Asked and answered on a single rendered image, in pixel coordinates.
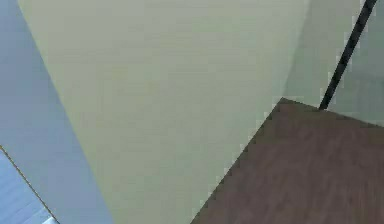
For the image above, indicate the black thin bar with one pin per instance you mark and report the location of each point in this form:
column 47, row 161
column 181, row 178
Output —
column 348, row 53

